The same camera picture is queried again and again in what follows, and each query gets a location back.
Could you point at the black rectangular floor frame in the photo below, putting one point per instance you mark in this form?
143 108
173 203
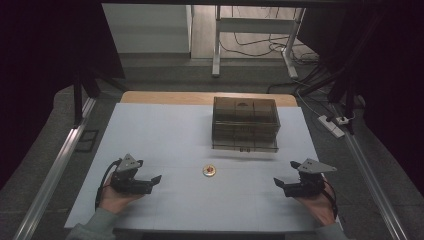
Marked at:
86 140

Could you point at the person's left hand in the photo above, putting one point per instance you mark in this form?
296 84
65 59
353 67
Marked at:
115 200

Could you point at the black curtain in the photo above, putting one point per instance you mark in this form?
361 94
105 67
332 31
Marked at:
43 66
383 73

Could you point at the person's right hand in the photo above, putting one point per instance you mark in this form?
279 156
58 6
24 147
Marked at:
318 208

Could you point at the white power strip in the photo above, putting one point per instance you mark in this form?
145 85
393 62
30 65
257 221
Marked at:
330 126

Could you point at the smoky transparent drawer box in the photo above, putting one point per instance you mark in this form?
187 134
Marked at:
245 123

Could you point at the white metal desk frame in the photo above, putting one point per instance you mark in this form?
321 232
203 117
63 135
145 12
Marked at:
256 25

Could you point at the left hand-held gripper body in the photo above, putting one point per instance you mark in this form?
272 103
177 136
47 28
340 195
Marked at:
128 181

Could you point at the small round gold brooch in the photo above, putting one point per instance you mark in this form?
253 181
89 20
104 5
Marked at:
209 170

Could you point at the white table mat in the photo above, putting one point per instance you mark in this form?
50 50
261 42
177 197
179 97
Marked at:
173 140

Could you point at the white cabinet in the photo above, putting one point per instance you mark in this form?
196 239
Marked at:
146 28

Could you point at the aluminium rail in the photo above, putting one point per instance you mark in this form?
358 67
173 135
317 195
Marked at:
373 180
53 176

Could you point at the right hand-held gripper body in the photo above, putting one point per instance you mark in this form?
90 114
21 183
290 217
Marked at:
308 185

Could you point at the white plug adapter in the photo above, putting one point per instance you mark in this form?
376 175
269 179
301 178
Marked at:
342 120

